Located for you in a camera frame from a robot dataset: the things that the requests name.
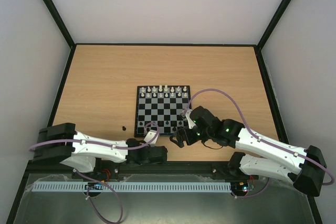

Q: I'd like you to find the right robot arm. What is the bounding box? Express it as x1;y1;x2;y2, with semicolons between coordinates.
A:
170;106;327;197

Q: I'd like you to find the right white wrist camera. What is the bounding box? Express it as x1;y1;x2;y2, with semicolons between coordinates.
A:
182;109;196;129

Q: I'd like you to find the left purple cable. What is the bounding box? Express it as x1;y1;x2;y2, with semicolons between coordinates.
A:
28;121;124;224

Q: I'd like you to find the grey slotted cable duct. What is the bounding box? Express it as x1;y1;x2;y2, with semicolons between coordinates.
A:
31;182;232;193

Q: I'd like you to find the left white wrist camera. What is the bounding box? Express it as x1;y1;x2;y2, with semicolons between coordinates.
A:
144;130;158;147

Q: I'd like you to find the black silver chess board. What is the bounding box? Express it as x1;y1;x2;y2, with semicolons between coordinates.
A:
134;85;192;137

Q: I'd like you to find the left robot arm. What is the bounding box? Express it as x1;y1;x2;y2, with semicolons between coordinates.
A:
29;123;167;173

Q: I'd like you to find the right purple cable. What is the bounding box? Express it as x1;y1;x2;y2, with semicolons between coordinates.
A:
184;88;333;199

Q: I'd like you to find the purple cable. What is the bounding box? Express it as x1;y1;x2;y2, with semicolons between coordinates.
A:
28;121;124;224
184;88;333;199

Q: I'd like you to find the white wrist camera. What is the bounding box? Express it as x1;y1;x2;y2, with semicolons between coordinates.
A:
144;130;158;147
182;109;196;129

